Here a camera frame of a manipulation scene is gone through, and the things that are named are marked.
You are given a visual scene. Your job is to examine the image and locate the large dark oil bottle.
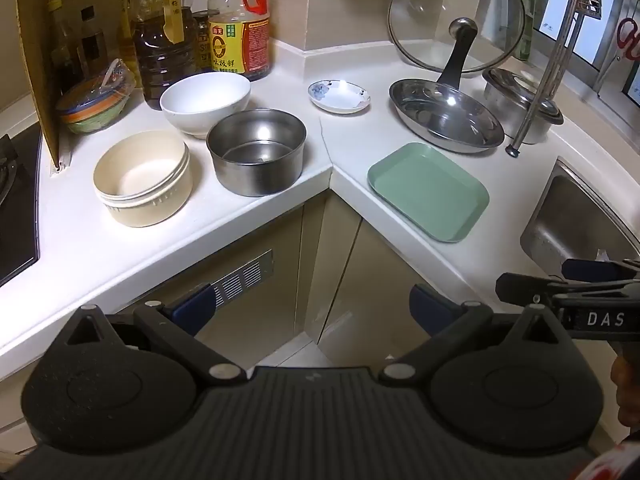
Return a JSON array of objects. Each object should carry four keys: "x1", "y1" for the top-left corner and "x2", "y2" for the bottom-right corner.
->
[{"x1": 122, "y1": 0, "x2": 199, "y2": 111}]

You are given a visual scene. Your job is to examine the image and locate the person's right hand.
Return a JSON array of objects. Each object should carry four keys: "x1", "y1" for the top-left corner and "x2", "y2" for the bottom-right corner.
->
[{"x1": 610, "y1": 354, "x2": 640, "y2": 429}]

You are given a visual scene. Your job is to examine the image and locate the beige plastic bowl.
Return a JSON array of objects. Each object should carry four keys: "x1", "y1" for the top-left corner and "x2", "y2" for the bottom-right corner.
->
[{"x1": 92, "y1": 130, "x2": 194, "y2": 228}]

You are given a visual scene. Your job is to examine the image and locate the black gas stove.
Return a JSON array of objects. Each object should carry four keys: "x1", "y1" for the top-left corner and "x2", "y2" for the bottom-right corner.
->
[{"x1": 0, "y1": 122, "x2": 42, "y2": 289}]

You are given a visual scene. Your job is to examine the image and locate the metal dish rack pole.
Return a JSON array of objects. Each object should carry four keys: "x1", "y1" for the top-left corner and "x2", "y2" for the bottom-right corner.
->
[{"x1": 504, "y1": 0, "x2": 606, "y2": 158}]

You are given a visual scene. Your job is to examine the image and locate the white ceramic bowl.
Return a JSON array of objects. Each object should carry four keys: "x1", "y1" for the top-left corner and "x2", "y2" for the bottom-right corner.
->
[{"x1": 159, "y1": 71, "x2": 252, "y2": 140}]

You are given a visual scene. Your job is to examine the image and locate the window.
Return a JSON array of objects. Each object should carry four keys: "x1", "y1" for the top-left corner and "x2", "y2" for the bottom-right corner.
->
[{"x1": 530, "y1": 0, "x2": 640, "y2": 107}]

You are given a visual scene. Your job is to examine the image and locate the small dark sauce bottles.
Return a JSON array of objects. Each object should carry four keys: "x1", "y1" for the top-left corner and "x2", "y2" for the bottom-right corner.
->
[{"x1": 49, "y1": 0, "x2": 81, "y2": 92}]

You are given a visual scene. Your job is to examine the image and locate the glass pot lid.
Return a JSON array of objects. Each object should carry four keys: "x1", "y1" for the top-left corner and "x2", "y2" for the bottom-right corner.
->
[{"x1": 388, "y1": 0, "x2": 526, "y2": 75}]

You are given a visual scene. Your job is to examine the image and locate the dark glass bottle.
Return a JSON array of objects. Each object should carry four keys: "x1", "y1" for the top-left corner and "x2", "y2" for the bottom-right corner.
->
[{"x1": 79, "y1": 5, "x2": 109, "y2": 80}]

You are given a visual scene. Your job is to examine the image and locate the plain beige cabinet door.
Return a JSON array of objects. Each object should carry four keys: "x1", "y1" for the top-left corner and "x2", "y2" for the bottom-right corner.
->
[{"x1": 302, "y1": 192, "x2": 440, "y2": 362}]

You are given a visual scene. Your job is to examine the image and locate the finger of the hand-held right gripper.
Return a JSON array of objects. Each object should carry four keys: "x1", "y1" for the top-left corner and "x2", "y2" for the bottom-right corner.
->
[
  {"x1": 495, "y1": 272, "x2": 640, "y2": 307},
  {"x1": 561, "y1": 259, "x2": 640, "y2": 281}
]

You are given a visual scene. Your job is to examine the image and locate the wrapped stack of colourful bowls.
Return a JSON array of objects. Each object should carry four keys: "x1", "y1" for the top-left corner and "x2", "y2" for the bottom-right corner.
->
[{"x1": 54, "y1": 58, "x2": 137, "y2": 136}]

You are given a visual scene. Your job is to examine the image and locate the black handle with metal cap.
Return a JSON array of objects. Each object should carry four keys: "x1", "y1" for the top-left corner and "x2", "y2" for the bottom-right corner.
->
[{"x1": 435, "y1": 17, "x2": 479, "y2": 86}]

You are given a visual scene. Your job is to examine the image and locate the green rectangular plate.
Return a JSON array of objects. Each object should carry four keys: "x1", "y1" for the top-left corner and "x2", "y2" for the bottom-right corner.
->
[{"x1": 367, "y1": 142, "x2": 490, "y2": 244}]

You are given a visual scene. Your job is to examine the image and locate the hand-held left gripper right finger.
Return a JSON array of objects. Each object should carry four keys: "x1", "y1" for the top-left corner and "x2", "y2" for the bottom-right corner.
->
[{"x1": 377, "y1": 284, "x2": 567, "y2": 383}]

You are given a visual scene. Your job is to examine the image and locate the yellow oil bottle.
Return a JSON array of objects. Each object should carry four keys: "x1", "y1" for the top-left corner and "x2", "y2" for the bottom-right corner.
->
[{"x1": 116, "y1": 0, "x2": 139, "y2": 69}]

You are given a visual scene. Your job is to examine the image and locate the soy sauce bottle red handle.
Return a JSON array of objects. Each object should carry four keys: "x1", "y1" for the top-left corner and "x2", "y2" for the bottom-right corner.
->
[{"x1": 207, "y1": 0, "x2": 272, "y2": 83}]

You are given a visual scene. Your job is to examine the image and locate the stainless steel bowl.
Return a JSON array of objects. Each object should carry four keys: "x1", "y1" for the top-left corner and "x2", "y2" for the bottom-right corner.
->
[{"x1": 206, "y1": 108, "x2": 308, "y2": 198}]

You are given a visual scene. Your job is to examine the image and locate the oval stainless steel plate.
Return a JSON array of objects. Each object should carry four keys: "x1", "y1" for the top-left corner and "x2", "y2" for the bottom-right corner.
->
[{"x1": 388, "y1": 78, "x2": 506, "y2": 154}]

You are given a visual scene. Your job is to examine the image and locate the brown cardboard panel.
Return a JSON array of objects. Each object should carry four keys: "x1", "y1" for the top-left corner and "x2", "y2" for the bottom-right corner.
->
[{"x1": 13, "y1": 0, "x2": 74, "y2": 169}]

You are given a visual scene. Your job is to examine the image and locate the stainless steel sink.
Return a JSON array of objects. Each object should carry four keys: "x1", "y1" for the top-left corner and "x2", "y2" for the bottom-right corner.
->
[{"x1": 519, "y1": 156, "x2": 640, "y2": 282}]

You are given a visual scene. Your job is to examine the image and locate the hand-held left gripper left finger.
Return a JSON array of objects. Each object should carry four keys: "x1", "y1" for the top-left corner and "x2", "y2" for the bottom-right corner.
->
[{"x1": 64, "y1": 283, "x2": 248, "y2": 384}]

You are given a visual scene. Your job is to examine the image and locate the green box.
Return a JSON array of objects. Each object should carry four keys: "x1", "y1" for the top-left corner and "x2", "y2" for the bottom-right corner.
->
[{"x1": 519, "y1": 0, "x2": 539, "y2": 60}]

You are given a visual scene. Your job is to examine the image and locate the red scissors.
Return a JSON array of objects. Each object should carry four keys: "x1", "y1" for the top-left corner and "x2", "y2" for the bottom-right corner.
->
[{"x1": 616, "y1": 17, "x2": 640, "y2": 61}]

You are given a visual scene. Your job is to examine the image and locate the steel pot with lid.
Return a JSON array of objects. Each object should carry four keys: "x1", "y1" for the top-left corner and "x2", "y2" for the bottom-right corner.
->
[{"x1": 482, "y1": 67, "x2": 565, "y2": 145}]

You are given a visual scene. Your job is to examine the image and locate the person's red white clothing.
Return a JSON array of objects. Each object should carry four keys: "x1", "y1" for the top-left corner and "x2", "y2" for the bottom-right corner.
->
[{"x1": 574, "y1": 439, "x2": 640, "y2": 480}]

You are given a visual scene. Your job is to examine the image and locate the small white blue-flower dish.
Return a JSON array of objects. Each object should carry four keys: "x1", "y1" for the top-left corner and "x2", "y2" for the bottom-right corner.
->
[{"x1": 307, "y1": 79, "x2": 372, "y2": 115}]

